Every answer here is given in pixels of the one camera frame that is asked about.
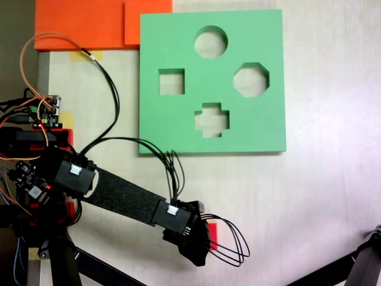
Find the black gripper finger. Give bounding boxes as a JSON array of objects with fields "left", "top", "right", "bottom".
[{"left": 178, "top": 242, "right": 211, "bottom": 268}]

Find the red square block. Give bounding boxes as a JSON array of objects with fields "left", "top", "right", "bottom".
[{"left": 207, "top": 222, "right": 218, "bottom": 250}]

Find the large orange foam block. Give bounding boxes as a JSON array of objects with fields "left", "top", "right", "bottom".
[{"left": 34, "top": 0, "right": 126, "bottom": 51}]

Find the green shape sorter board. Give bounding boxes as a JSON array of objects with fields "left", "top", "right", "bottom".
[{"left": 138, "top": 8, "right": 287, "bottom": 156}]

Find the thick black tripod leg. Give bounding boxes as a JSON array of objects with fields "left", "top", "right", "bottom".
[{"left": 37, "top": 229, "right": 83, "bottom": 286}]

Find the grey black tripod leg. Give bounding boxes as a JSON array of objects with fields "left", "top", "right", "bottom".
[{"left": 346, "top": 225, "right": 381, "bottom": 286}]

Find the black circuit board red LED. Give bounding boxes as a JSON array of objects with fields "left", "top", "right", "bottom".
[{"left": 7, "top": 160, "right": 51, "bottom": 204}]

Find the circuit board with green terminal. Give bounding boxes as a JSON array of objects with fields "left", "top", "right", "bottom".
[{"left": 29, "top": 95, "right": 63, "bottom": 129}]

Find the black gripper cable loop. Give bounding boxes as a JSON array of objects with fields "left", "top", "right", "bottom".
[{"left": 202, "top": 213, "right": 251, "bottom": 268}]

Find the black arm motor cable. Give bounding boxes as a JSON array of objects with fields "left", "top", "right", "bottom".
[{"left": 80, "top": 136, "right": 186, "bottom": 209}]

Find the red printed base bracket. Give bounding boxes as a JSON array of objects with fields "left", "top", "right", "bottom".
[
  {"left": 29, "top": 201, "right": 76, "bottom": 224},
  {"left": 29, "top": 128, "right": 74, "bottom": 150}
]

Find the braided blue white cable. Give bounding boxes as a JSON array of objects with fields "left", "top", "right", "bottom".
[{"left": 13, "top": 237, "right": 28, "bottom": 285}]

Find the thin orange wire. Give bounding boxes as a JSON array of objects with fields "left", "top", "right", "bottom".
[{"left": 19, "top": 32, "right": 90, "bottom": 101}]

